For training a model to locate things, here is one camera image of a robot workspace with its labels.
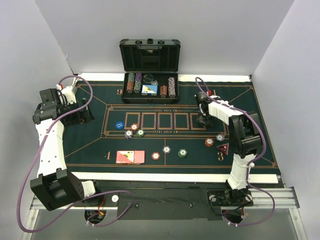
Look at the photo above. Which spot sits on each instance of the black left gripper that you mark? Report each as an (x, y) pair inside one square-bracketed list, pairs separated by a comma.
[(81, 114)]

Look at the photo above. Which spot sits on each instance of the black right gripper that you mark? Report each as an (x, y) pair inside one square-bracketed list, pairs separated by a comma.
[(204, 116)]

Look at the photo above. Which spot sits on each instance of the blue chips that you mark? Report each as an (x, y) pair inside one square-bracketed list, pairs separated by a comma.
[(220, 137), (129, 134)]

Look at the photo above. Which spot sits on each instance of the red triangular dealer button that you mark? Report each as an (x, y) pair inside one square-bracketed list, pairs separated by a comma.
[(224, 148)]

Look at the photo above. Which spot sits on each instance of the blue small blind button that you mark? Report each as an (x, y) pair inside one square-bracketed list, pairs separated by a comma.
[(119, 125)]

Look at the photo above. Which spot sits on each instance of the green poker chip stack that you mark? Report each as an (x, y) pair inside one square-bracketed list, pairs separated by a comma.
[(182, 153)]

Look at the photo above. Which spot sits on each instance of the blue poker chip stack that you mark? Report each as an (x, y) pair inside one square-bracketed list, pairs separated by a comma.
[(166, 149)]

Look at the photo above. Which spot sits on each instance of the red poker chip stack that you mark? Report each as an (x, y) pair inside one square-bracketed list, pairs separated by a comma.
[(155, 156)]

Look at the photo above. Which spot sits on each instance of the red playing card deck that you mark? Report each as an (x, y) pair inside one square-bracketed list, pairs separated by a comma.
[(128, 157)]

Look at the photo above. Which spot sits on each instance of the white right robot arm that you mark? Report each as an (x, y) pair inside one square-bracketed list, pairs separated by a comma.
[(245, 141)]

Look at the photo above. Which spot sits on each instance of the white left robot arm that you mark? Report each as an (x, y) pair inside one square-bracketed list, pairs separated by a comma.
[(55, 186)]

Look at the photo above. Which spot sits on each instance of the green poker table mat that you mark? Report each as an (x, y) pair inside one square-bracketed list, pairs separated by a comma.
[(93, 146)]

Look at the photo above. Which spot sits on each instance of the lilac chips in case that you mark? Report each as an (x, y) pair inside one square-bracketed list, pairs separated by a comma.
[(171, 87)]

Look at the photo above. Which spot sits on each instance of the orange chips in case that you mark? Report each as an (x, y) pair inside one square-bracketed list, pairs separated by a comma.
[(163, 91)]

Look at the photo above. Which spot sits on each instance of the green red chips in case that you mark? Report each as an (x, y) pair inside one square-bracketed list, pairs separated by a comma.
[(130, 83)]

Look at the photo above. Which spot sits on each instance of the purple green chips in case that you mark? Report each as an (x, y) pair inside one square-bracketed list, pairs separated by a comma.
[(137, 82)]

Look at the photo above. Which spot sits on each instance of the blue card box in case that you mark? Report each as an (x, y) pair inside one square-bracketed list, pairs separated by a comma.
[(149, 90)]

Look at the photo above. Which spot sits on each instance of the black round button in case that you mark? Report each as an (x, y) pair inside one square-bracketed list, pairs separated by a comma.
[(148, 78)]

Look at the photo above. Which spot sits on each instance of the black poker chip case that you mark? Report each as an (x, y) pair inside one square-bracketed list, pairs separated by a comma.
[(158, 57)]

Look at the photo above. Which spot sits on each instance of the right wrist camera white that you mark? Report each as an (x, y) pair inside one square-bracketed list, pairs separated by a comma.
[(215, 97)]

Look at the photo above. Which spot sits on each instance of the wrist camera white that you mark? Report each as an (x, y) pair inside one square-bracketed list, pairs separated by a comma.
[(215, 97), (67, 94)]

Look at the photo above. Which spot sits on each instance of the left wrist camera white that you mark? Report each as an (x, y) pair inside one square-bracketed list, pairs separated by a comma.
[(67, 94)]

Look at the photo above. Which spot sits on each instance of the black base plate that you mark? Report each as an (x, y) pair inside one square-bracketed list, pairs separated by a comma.
[(141, 200)]

